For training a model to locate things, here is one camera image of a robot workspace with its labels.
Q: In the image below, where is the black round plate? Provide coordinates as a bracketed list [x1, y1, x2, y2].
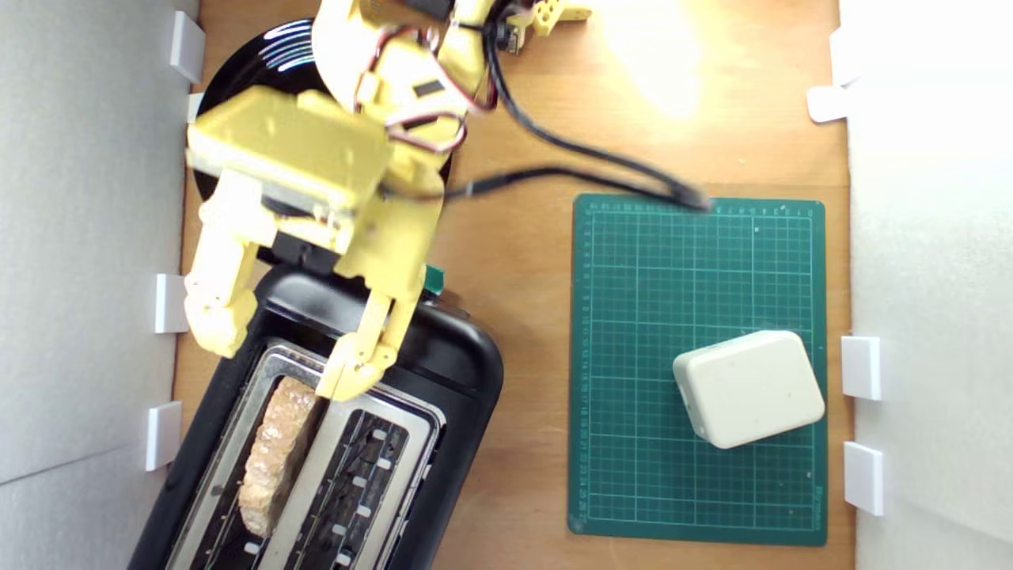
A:
[192, 17, 453, 266]

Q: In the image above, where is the black camera cable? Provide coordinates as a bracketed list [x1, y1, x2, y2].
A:
[443, 24, 713, 213]

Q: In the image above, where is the green cutting mat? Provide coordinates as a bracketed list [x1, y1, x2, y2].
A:
[567, 193, 829, 547]

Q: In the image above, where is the yellow wrist camera box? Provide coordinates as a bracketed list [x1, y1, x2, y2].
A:
[184, 85, 394, 213]

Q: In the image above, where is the brown bread slice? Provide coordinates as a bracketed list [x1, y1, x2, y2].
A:
[237, 376, 319, 538]

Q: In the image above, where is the white rounded block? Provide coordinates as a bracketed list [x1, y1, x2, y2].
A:
[672, 329, 826, 450]

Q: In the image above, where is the black two-slot toaster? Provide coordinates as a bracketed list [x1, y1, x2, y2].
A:
[127, 261, 505, 570]

